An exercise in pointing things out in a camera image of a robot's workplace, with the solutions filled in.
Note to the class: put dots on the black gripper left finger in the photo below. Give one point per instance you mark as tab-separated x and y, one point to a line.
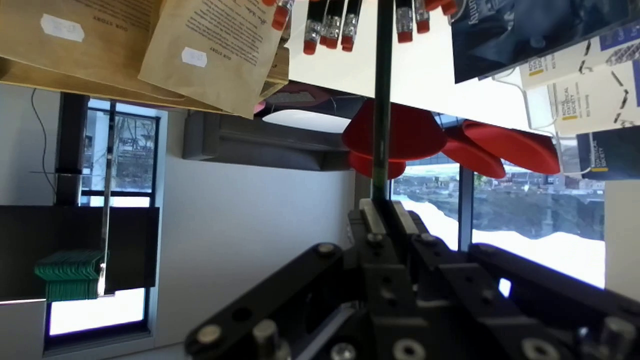
312	293

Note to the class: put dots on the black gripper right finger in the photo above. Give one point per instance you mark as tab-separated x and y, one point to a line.
507	300

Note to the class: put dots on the dark green pencil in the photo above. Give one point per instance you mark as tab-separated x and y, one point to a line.
383	100

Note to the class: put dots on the pencil with red eraser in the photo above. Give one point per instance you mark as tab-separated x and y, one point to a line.
280	12
423	17
351	30
312	30
444	5
404	23
330	30

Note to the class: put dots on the red lounge chair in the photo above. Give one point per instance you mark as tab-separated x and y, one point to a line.
477	162
413	132
363	168
520	150

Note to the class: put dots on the dark grey sofa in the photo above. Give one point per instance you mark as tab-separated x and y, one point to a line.
266	150

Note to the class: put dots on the white coffee table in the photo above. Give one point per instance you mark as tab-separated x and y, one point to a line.
307	120

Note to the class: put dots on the black monitor screen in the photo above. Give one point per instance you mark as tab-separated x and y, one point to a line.
132	247

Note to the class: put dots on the white printed brochure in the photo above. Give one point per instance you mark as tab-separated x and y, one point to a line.
586	93

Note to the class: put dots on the thin white rod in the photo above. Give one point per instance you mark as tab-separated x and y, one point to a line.
104	212

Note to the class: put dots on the green ribbed rack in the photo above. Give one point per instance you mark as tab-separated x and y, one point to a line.
66	272

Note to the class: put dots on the black monitor stand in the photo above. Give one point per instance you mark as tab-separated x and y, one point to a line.
71	152

